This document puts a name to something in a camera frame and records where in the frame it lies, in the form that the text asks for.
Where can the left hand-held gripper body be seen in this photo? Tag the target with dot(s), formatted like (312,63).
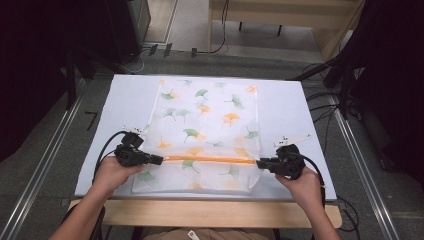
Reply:
(130,155)

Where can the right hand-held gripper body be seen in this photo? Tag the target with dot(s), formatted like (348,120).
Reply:
(290,163)

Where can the leaf print mesh zipper bag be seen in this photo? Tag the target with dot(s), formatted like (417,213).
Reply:
(206,126)

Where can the person's right hand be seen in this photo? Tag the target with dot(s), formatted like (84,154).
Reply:
(303,188)

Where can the person's left hand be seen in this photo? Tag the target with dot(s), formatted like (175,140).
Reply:
(111,176)

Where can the white board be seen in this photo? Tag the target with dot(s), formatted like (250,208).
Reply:
(283,106)

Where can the wooden table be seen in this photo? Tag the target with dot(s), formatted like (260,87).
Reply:
(206,213)

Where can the black metal stand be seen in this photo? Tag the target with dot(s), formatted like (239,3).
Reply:
(70,83)
(343,86)

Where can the black cabinet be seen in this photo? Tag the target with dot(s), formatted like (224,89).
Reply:
(126,26)

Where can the dark curtain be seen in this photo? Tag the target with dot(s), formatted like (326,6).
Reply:
(396,83)
(30,66)

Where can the wooden bench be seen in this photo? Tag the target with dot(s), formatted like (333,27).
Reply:
(283,10)

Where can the aluminium rail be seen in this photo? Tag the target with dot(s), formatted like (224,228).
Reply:
(40,160)
(363,166)

